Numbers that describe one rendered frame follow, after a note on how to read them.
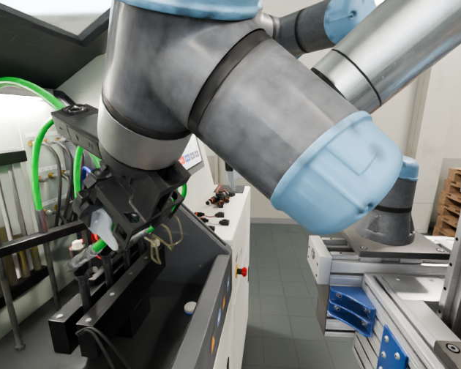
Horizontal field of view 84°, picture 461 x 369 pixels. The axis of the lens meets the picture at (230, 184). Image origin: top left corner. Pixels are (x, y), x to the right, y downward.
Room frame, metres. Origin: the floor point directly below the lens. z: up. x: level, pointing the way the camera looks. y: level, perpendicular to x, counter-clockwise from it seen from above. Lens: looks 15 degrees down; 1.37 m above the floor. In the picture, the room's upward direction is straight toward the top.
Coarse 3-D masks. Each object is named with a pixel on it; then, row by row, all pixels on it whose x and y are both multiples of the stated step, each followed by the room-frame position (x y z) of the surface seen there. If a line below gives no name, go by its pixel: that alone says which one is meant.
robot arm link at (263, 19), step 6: (258, 6) 0.51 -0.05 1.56; (258, 12) 0.51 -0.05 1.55; (264, 12) 0.54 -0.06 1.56; (252, 18) 0.50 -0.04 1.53; (258, 18) 0.51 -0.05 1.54; (264, 18) 0.53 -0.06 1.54; (270, 18) 0.54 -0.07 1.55; (264, 24) 0.52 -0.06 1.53; (270, 24) 0.53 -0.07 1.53; (270, 30) 0.53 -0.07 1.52; (270, 36) 0.53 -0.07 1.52
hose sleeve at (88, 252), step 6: (90, 246) 0.36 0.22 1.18; (84, 252) 0.36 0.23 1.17; (90, 252) 0.35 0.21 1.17; (96, 252) 0.36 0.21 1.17; (72, 258) 0.38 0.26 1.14; (78, 258) 0.37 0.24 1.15; (84, 258) 0.36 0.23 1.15; (90, 258) 0.37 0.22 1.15; (72, 264) 0.37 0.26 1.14; (78, 264) 0.37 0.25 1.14
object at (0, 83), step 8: (0, 80) 0.42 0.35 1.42; (8, 80) 0.41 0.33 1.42; (16, 80) 0.41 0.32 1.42; (24, 80) 0.40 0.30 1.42; (0, 88) 0.44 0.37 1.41; (24, 88) 0.40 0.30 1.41; (32, 88) 0.39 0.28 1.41; (40, 88) 0.39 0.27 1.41; (40, 96) 0.38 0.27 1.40; (48, 96) 0.38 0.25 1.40; (48, 104) 0.38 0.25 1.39; (56, 104) 0.37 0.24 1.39; (96, 160) 0.34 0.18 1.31; (112, 224) 0.34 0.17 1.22; (96, 248) 0.35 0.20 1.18
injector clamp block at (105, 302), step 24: (120, 264) 0.62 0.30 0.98; (144, 264) 0.62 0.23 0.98; (96, 288) 0.52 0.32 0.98; (120, 288) 0.52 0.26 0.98; (144, 288) 0.60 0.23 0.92; (72, 312) 0.45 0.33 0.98; (96, 312) 0.45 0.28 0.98; (120, 312) 0.49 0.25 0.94; (144, 312) 0.59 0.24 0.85; (72, 336) 0.43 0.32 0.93; (120, 336) 0.53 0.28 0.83
